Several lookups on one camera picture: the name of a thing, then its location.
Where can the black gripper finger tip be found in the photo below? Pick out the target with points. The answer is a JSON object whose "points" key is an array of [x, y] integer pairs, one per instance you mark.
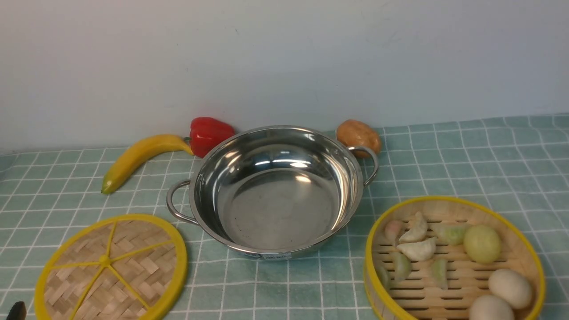
{"points": [[18, 311]]}

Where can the woven bamboo steamer lid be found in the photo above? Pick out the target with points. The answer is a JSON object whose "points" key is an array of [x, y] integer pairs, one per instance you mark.
{"points": [[131, 267]]}

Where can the bamboo steamer basket yellow rim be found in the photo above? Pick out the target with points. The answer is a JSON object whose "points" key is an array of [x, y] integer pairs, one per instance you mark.
{"points": [[418, 297]]}

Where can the stainless steel pot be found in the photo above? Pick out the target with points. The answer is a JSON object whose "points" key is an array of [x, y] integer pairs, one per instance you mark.
{"points": [[275, 192]]}

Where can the yellow banana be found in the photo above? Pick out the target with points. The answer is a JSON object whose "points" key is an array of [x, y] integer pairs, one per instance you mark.
{"points": [[138, 154]]}

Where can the red bell pepper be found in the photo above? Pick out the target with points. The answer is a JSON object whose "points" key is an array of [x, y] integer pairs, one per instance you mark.
{"points": [[206, 133]]}

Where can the green dumpling far left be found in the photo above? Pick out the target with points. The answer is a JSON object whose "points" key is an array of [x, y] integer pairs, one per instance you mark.
{"points": [[384, 277]]}

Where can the brown potato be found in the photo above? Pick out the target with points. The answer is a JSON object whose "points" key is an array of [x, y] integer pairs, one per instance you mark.
{"points": [[357, 133]]}

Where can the pink dumpling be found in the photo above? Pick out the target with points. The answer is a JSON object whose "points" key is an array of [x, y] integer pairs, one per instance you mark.
{"points": [[392, 231]]}

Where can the green dumpling middle left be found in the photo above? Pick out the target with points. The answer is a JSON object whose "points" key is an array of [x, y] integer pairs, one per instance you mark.
{"points": [[401, 265]]}

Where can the white dumpling upper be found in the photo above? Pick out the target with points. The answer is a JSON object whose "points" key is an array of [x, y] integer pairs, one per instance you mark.
{"points": [[418, 227]]}

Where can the white dumpling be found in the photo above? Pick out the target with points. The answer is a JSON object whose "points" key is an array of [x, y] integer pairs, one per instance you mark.
{"points": [[418, 227], [419, 251]]}

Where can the white dumpling lower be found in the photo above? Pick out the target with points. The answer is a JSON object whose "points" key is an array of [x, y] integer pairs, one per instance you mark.
{"points": [[419, 251]]}

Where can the green dumpling middle right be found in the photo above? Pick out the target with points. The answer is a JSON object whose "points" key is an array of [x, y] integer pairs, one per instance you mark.
{"points": [[439, 273]]}

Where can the green dumpling large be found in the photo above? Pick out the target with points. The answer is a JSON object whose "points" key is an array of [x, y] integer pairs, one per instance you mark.
{"points": [[451, 234]]}

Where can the white round bun lower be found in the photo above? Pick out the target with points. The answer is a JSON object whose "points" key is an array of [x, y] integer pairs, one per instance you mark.
{"points": [[490, 307]]}

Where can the white round bun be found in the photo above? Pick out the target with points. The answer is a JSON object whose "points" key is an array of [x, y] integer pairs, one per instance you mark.
{"points": [[512, 287], [490, 307]]}

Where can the green round bun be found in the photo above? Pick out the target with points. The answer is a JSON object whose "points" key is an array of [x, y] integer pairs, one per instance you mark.
{"points": [[482, 244]]}

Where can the white round bun upper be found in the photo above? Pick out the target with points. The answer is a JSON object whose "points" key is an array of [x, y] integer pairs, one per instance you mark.
{"points": [[512, 287]]}

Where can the green checkered tablecloth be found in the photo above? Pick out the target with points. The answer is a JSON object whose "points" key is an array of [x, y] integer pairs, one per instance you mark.
{"points": [[516, 166]]}

